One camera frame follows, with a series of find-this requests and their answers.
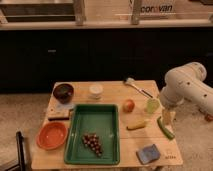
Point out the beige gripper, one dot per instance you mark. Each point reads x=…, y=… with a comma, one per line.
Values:
x=166, y=114

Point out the yellow banana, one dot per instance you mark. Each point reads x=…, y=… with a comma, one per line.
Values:
x=137, y=125

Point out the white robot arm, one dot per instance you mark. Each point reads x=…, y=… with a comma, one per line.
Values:
x=187, y=82

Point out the dark brown bowl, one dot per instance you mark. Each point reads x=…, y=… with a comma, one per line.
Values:
x=63, y=93

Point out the red orange bowl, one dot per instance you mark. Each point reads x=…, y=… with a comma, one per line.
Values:
x=52, y=135

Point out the light green cup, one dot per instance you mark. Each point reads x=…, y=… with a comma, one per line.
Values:
x=152, y=105

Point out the green cucumber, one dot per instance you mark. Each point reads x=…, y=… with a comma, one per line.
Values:
x=164, y=130

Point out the orange red apple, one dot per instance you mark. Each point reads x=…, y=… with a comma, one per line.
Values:
x=128, y=105

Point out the green plastic tray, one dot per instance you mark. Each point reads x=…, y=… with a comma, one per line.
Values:
x=101, y=119

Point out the white cup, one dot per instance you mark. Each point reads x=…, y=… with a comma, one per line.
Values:
x=96, y=91

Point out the bunch of dark grapes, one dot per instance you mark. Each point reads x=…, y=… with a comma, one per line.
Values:
x=92, y=141

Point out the wooden block brush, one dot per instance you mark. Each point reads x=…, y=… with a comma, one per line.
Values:
x=58, y=115

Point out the light blue cloth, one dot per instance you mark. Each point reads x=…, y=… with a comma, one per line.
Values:
x=68, y=106

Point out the convan labelled box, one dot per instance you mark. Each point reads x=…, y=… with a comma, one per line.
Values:
x=156, y=8

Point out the black chair frame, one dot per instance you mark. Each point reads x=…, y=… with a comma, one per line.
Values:
x=17, y=164

